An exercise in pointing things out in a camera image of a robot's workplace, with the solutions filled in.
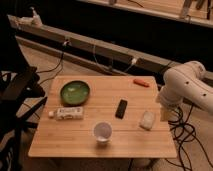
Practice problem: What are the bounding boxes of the black eraser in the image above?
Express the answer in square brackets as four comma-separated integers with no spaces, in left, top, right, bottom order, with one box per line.
[115,100,127,119]

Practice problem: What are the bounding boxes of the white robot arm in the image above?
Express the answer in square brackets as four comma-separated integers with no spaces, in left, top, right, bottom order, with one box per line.
[156,61,213,121]

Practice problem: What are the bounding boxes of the white paper cup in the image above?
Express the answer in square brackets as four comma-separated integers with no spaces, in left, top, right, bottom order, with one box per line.
[93,122,112,143]

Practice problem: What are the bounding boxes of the green bowl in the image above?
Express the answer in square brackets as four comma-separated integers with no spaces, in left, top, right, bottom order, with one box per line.
[60,80,90,106]

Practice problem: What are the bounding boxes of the white tube with label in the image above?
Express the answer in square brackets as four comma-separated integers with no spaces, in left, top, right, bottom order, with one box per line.
[48,107,83,120]

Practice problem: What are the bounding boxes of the black chair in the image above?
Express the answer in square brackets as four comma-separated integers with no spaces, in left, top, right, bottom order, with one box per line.
[0,67,47,171]

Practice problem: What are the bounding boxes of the white spray bottle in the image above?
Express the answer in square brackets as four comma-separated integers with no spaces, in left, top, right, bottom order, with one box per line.
[18,7,43,27]

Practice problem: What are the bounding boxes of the black floor cables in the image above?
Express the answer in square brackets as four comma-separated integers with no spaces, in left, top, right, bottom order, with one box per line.
[165,103,213,171]

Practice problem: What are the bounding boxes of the white cable on rail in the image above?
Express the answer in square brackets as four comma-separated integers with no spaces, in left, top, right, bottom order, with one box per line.
[92,43,138,76]

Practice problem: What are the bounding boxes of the grey metal rail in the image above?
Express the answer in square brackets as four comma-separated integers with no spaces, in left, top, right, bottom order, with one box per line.
[9,15,213,81]

